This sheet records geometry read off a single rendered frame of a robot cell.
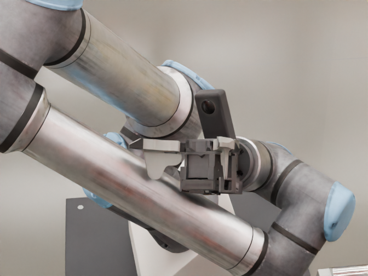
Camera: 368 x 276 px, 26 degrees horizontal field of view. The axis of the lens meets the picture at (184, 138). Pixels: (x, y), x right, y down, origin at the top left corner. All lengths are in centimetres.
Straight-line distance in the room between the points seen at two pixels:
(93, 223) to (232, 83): 116
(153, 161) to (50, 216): 139
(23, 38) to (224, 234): 44
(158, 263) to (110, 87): 59
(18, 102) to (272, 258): 48
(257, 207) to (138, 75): 83
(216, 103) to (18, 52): 31
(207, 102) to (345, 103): 184
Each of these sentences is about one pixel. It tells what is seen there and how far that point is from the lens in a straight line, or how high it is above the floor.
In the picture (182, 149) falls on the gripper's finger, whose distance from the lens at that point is 123.
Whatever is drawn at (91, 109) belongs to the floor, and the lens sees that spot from 297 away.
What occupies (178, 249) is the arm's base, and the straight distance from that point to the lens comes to 178.
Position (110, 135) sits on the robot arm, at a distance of 169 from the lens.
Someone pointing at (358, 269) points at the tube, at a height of 101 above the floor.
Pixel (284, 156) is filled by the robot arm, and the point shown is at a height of 91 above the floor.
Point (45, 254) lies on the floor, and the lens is 246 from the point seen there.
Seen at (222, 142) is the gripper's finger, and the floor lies 110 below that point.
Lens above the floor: 181
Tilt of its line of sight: 40 degrees down
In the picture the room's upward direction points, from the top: straight up
